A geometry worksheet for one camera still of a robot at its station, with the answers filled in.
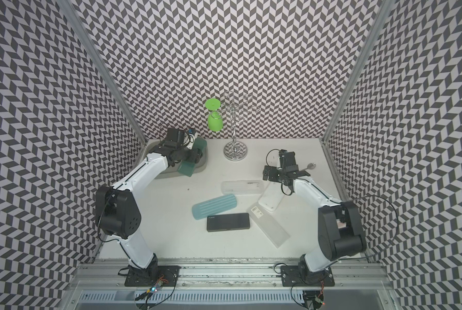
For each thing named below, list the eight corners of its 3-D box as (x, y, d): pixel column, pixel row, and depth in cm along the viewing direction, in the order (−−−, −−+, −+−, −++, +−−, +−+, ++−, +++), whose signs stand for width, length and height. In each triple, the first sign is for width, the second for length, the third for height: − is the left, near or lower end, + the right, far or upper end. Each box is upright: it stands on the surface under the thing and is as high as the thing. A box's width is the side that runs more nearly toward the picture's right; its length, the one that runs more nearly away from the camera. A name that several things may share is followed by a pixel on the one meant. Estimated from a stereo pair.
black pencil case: (207, 231, 86) (206, 229, 84) (208, 217, 90) (207, 214, 88) (250, 229, 87) (250, 227, 84) (248, 215, 91) (249, 212, 89)
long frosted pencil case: (277, 249, 82) (279, 247, 79) (246, 212, 92) (247, 209, 90) (294, 233, 86) (296, 231, 83) (263, 199, 97) (263, 196, 94)
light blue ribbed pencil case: (194, 221, 88) (192, 217, 85) (192, 209, 91) (190, 205, 88) (238, 207, 92) (238, 204, 89) (234, 196, 96) (234, 193, 93)
